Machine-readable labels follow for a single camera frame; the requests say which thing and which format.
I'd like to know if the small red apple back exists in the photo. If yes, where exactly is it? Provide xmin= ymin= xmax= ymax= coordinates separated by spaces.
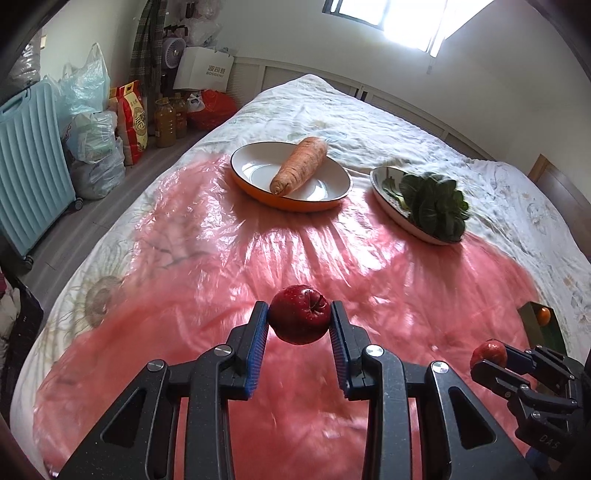
xmin=470 ymin=339 xmax=508 ymax=368

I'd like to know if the green tray box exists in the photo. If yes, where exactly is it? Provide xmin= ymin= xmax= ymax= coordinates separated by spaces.
xmin=517 ymin=301 xmax=567 ymax=355

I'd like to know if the large orange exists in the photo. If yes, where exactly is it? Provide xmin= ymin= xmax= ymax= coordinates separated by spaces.
xmin=536 ymin=307 xmax=552 ymax=327

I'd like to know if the white floral bed quilt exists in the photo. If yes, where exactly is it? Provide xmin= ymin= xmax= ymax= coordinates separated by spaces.
xmin=10 ymin=75 xmax=590 ymax=478

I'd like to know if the wooden headboard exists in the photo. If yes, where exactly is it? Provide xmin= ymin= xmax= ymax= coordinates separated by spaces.
xmin=528 ymin=154 xmax=591 ymax=260

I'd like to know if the green leafy vegetable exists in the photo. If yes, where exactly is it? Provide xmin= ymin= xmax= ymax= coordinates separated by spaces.
xmin=382 ymin=172 xmax=470 ymax=243

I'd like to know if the metal oval plate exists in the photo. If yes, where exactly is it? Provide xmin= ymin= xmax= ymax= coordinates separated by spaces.
xmin=370 ymin=166 xmax=469 ymax=246

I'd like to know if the light blue suitcase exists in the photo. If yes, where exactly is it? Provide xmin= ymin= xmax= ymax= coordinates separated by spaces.
xmin=0 ymin=80 xmax=83 ymax=269

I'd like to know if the clear plastic bag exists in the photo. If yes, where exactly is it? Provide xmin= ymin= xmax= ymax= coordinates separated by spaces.
xmin=52 ymin=43 xmax=125 ymax=200

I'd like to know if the carrot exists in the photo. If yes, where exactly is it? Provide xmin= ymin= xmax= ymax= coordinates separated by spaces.
xmin=270 ymin=137 xmax=328 ymax=197

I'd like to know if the orange ceramic plate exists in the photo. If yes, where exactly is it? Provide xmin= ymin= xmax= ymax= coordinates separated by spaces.
xmin=229 ymin=137 xmax=353 ymax=213

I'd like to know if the amber liquid bottle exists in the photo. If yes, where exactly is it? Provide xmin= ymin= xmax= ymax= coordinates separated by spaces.
xmin=154 ymin=97 xmax=176 ymax=148

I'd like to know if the yellow red rice bag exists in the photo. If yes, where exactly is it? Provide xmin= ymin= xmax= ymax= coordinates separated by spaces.
xmin=108 ymin=80 xmax=148 ymax=166

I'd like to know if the red plastic bag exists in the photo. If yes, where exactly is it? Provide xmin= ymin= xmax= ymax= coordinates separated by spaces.
xmin=187 ymin=90 xmax=238 ymax=131

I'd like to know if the window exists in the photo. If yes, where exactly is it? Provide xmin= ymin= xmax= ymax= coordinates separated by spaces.
xmin=322 ymin=0 xmax=492 ymax=58

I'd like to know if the plaid scarf on rack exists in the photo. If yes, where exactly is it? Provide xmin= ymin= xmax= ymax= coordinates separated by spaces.
xmin=129 ymin=0 xmax=168 ymax=107

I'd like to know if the black white printed bag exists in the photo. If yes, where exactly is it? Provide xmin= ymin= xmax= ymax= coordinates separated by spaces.
xmin=1 ymin=30 xmax=42 ymax=99

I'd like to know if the grey white fan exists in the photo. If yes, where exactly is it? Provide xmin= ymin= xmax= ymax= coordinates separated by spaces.
xmin=161 ymin=25 xmax=188 ymax=93

